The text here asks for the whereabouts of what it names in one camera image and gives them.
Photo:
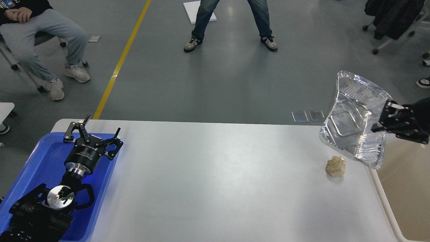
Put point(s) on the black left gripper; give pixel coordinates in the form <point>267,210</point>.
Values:
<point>88,150</point>

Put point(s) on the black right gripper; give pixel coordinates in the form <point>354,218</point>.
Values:
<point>402,120</point>

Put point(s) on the aluminium foil tray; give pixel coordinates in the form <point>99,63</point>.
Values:
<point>347,128</point>

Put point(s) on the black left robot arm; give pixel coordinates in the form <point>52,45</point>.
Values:
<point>58,194</point>

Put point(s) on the black white sneaker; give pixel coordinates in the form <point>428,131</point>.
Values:
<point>423,83</point>

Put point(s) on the blue plastic tray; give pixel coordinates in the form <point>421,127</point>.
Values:
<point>45,165</point>

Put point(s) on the white plastic bin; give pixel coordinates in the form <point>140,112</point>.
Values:
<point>403,185</point>

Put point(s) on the crumpled brown paper ball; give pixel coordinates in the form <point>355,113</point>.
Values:
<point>336,167</point>

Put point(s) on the right floor socket plate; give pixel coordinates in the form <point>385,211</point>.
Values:
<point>317,116</point>

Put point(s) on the floor socket plate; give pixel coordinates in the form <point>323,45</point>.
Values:
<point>317,116</point>
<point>300,116</point>

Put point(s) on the white side table corner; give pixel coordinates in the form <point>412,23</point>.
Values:
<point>5,109</point>

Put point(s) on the left floor socket plate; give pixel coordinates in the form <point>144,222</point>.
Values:
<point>300,116</point>

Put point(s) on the chair with dark coat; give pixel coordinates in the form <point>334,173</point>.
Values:
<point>395,18</point>

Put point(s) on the grey office chair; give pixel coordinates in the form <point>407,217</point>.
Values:
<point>40,38</point>

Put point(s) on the seated person grey trousers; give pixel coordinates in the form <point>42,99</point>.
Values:
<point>22,21</point>

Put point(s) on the white board on floor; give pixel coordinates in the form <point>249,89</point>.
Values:
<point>191,9</point>

